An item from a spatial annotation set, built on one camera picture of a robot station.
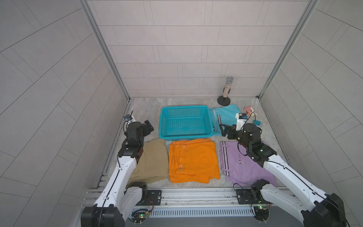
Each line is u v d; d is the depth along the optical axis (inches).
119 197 16.8
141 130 23.2
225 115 40.5
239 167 31.5
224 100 45.5
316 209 14.8
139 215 25.3
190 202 27.9
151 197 27.6
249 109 41.9
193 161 31.8
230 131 26.3
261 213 26.9
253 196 25.1
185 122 40.1
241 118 25.8
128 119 25.6
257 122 39.9
